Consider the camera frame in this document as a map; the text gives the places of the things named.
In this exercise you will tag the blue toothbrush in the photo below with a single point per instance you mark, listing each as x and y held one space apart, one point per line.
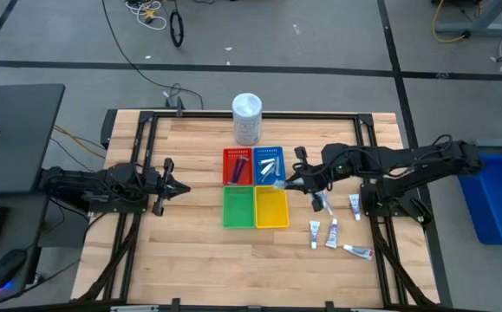
321 197
327 206

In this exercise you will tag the black aluminium frame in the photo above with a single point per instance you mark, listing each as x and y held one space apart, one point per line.
302 115

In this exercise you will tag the grey table stand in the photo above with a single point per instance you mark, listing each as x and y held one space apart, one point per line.
478 29

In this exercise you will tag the purple razor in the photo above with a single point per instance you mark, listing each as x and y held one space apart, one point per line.
241 169
235 173

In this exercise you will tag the green plastic basket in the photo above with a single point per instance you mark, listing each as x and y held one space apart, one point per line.
238 208

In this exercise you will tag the grey metal floor bar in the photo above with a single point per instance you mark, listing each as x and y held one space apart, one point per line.
500 143

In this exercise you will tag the teal toothbrush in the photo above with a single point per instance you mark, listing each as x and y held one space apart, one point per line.
280 184

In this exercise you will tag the white wipes canister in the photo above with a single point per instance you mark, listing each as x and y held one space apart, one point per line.
247 117

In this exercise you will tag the blue plastic basket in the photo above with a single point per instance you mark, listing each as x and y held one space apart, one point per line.
282 171

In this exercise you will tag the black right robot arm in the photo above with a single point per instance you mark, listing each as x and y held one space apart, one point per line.
406 158

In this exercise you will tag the silver aluminium rail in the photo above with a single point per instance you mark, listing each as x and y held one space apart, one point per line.
133 308

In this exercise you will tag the blue plastic bin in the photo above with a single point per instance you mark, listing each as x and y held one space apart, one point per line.
497 203

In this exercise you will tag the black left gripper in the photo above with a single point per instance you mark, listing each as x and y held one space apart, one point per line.
148 184

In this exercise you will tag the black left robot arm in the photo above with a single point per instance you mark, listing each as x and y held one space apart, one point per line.
94 184

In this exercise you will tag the black computer mouse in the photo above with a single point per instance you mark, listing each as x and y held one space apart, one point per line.
7 268

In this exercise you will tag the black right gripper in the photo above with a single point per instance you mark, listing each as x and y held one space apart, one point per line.
323 177

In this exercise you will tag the red plastic basket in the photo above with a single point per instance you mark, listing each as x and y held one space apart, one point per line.
229 154

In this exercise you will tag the dark keyboard desk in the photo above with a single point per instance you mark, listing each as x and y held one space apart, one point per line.
16 203

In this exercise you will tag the yellow plastic basket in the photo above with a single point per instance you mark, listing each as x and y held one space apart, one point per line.
271 208

